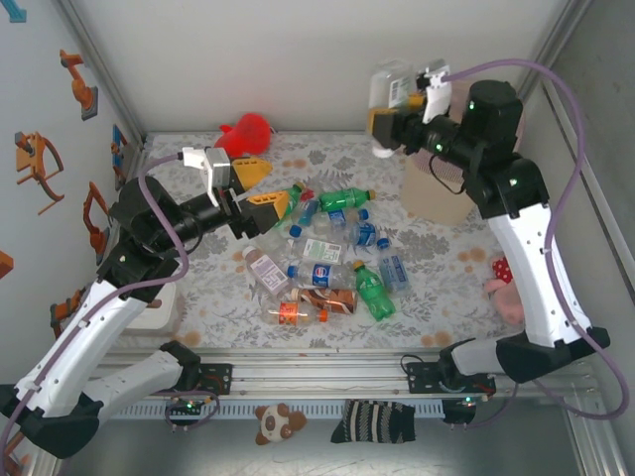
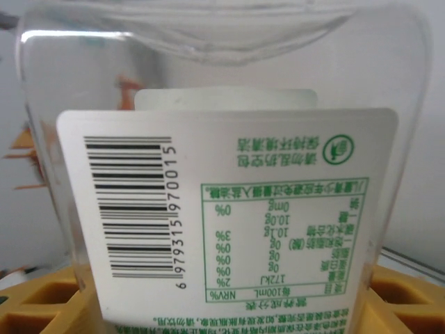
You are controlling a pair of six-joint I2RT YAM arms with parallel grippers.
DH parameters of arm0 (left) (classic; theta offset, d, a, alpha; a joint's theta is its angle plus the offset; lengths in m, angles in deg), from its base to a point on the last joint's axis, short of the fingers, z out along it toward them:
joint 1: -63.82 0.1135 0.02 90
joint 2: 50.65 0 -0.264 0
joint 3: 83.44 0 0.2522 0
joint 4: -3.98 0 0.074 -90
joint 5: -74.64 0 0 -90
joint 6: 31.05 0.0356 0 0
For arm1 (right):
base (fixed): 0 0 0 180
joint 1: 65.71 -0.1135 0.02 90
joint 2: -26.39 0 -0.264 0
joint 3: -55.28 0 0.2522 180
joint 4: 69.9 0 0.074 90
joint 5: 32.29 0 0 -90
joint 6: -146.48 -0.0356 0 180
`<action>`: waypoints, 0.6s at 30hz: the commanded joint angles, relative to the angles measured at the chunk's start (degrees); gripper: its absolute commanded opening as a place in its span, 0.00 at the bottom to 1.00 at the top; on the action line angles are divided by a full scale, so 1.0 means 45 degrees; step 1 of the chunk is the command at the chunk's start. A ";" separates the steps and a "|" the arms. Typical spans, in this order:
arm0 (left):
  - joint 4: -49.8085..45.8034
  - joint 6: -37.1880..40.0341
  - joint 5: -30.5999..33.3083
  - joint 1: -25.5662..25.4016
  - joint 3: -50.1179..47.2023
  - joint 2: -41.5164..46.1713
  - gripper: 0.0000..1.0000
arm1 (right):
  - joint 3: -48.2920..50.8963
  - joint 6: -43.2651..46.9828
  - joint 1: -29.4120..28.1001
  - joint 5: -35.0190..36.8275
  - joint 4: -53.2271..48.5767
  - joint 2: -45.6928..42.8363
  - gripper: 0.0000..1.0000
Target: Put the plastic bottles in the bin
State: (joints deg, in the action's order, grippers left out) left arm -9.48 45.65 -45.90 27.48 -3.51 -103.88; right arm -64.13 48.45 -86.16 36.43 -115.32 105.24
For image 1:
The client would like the crushed clear plastic bottle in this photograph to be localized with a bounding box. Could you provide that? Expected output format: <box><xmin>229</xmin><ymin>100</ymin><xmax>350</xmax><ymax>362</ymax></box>
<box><xmin>252</xmin><ymin>225</ymin><xmax>299</xmax><ymax>259</ymax></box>

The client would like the green plastic soda bottle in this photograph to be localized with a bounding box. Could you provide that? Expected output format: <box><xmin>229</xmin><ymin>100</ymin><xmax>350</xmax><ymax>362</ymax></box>
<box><xmin>318</xmin><ymin>186</ymin><xmax>377</xmax><ymax>213</ymax></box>
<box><xmin>275</xmin><ymin>180</ymin><xmax>306</xmax><ymax>227</ymax></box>
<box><xmin>351</xmin><ymin>260</ymin><xmax>399</xmax><ymax>323</ymax></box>

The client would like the clear bottle blue cap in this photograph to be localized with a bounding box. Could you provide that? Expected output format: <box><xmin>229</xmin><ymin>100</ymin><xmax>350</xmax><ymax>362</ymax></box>
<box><xmin>289</xmin><ymin>212</ymin><xmax>333</xmax><ymax>238</ymax></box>

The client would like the clear bottle purple label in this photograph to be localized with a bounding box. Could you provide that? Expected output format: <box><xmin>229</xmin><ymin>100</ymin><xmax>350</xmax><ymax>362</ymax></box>
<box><xmin>241</xmin><ymin>245</ymin><xmax>294</xmax><ymax>295</ymax></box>

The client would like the blue label bottle blue cap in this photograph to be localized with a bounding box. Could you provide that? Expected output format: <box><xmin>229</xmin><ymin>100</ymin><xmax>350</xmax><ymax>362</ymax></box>
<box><xmin>315</xmin><ymin>207</ymin><xmax>371</xmax><ymax>232</ymax></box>

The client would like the Pepsi bottle blue cap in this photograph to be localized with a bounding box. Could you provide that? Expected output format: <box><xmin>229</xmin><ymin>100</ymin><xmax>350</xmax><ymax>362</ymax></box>
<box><xmin>286</xmin><ymin>261</ymin><xmax>357</xmax><ymax>291</ymax></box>

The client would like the clear bottle dark blue label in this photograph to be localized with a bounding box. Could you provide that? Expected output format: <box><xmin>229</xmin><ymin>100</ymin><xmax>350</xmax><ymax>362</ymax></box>
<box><xmin>341</xmin><ymin>221</ymin><xmax>382</xmax><ymax>248</ymax></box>

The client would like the clear bottle orange label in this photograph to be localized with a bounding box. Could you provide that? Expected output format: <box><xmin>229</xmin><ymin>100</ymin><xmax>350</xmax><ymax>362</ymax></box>
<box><xmin>265</xmin><ymin>298</ymin><xmax>330</xmax><ymax>326</ymax></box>

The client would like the brown coffee drink bottle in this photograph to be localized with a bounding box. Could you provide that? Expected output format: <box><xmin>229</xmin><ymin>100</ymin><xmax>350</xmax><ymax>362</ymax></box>
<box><xmin>289</xmin><ymin>287</ymin><xmax>359</xmax><ymax>315</ymax></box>

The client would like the light blue label water bottle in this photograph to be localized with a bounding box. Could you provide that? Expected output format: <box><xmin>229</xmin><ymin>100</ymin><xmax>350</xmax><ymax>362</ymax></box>
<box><xmin>376</xmin><ymin>238</ymin><xmax>412</xmax><ymax>294</ymax></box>

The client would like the pink mesh waste bin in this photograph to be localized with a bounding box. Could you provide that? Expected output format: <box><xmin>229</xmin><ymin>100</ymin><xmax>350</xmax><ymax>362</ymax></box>
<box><xmin>400</xmin><ymin>78</ymin><xmax>526</xmax><ymax>227</ymax></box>

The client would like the red plush toy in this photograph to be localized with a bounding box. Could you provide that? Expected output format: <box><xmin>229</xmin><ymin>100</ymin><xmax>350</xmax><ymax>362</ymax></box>
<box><xmin>213</xmin><ymin>112</ymin><xmax>278</xmax><ymax>156</ymax></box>

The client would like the white tissue box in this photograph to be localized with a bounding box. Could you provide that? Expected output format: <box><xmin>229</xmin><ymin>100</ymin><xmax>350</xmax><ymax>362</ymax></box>
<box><xmin>118</xmin><ymin>283</ymin><xmax>179</xmax><ymax>339</ymax></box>

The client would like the floral table mat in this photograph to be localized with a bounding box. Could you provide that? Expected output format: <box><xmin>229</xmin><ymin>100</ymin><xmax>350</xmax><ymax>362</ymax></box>
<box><xmin>91</xmin><ymin>131</ymin><xmax>562</xmax><ymax>356</ymax></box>

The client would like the pink plush toy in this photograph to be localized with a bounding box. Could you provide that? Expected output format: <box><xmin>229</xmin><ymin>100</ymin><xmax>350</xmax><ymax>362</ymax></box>
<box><xmin>483</xmin><ymin>255</ymin><xmax>527</xmax><ymax>326</ymax></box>

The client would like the black controller board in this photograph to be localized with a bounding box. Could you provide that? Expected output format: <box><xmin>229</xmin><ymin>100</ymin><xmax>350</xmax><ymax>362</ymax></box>
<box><xmin>166</xmin><ymin>395</ymin><xmax>207</xmax><ymax>417</ymax></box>
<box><xmin>443</xmin><ymin>396</ymin><xmax>478</xmax><ymax>425</ymax></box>

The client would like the brown teddy bear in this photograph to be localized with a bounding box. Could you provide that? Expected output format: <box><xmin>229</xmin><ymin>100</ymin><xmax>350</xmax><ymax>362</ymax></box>
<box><xmin>253</xmin><ymin>402</ymin><xmax>309</xmax><ymax>446</ymax></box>

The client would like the black striped sock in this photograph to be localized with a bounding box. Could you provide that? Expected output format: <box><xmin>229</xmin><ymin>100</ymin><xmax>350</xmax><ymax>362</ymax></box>
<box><xmin>329</xmin><ymin>399</ymin><xmax>418</xmax><ymax>445</ymax></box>

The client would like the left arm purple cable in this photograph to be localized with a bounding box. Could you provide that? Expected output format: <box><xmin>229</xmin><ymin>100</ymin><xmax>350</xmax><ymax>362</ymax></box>
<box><xmin>0</xmin><ymin>153</ymin><xmax>223</xmax><ymax>455</ymax></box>

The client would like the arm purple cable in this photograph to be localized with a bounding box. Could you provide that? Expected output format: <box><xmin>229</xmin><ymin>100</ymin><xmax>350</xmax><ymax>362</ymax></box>
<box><xmin>0</xmin><ymin>153</ymin><xmax>223</xmax><ymax>455</ymax></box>
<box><xmin>441</xmin><ymin>59</ymin><xmax>630</xmax><ymax>430</ymax></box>

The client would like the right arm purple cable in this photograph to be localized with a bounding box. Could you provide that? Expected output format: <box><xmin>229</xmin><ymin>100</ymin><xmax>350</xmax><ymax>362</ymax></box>
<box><xmin>441</xmin><ymin>59</ymin><xmax>630</xmax><ymax>430</ymax></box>

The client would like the blue orange wall sticker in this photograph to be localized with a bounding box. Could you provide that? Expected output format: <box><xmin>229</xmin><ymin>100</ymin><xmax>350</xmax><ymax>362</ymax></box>
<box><xmin>111</xmin><ymin>123</ymin><xmax>131</xmax><ymax>192</ymax></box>

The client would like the aluminium corner post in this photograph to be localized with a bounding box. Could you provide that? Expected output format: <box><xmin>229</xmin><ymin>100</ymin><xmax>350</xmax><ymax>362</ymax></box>
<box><xmin>513</xmin><ymin>0</ymin><xmax>594</xmax><ymax>100</ymax></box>
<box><xmin>54</xmin><ymin>0</ymin><xmax>150</xmax><ymax>150</ymax></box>

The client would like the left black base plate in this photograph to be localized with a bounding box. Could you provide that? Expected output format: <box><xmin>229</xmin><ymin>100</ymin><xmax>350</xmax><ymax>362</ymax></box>
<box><xmin>195</xmin><ymin>363</ymin><xmax>234</xmax><ymax>397</ymax></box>

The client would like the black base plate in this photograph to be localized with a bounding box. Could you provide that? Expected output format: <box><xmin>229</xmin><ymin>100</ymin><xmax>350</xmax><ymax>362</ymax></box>
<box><xmin>406</xmin><ymin>361</ymin><xmax>497</xmax><ymax>397</ymax></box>
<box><xmin>195</xmin><ymin>363</ymin><xmax>234</xmax><ymax>397</ymax></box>

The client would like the aluminium frame rail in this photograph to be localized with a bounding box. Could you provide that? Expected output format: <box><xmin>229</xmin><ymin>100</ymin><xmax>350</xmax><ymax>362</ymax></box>
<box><xmin>88</xmin><ymin>346</ymin><xmax>594</xmax><ymax>401</ymax></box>

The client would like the white slotted cable duct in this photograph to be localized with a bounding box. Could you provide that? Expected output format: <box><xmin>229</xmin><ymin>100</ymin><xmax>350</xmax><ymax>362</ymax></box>
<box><xmin>101</xmin><ymin>399</ymin><xmax>445</xmax><ymax>418</ymax></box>

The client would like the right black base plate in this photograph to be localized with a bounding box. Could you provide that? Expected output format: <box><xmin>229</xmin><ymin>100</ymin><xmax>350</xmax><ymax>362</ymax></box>
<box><xmin>406</xmin><ymin>361</ymin><xmax>497</xmax><ymax>397</ymax></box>

